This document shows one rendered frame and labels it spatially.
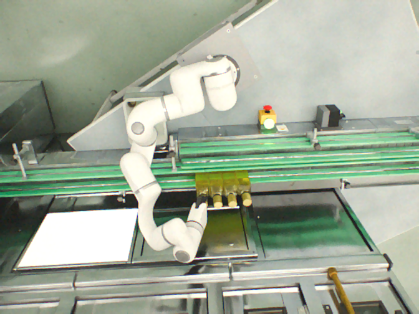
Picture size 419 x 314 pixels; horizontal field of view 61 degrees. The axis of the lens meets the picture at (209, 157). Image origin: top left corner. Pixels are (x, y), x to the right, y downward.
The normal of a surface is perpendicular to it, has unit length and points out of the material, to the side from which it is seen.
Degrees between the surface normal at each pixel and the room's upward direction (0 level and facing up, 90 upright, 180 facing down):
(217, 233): 90
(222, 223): 90
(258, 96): 0
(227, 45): 5
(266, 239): 90
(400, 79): 0
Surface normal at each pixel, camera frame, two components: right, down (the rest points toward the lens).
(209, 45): -0.02, 0.45
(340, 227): -0.04, -0.87
